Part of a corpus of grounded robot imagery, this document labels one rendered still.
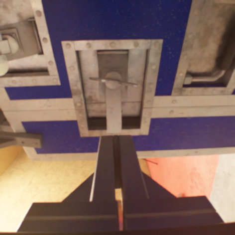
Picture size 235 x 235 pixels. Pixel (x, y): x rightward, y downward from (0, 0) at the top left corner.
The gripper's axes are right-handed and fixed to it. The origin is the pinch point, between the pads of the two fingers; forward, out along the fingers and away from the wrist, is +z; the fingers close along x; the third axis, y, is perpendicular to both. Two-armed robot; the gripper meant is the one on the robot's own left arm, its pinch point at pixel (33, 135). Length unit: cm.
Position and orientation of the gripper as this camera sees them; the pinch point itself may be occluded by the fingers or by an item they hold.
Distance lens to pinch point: 36.2
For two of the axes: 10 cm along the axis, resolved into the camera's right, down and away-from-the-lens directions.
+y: -1.7, 7.5, 6.4
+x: 0.4, 6.6, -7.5
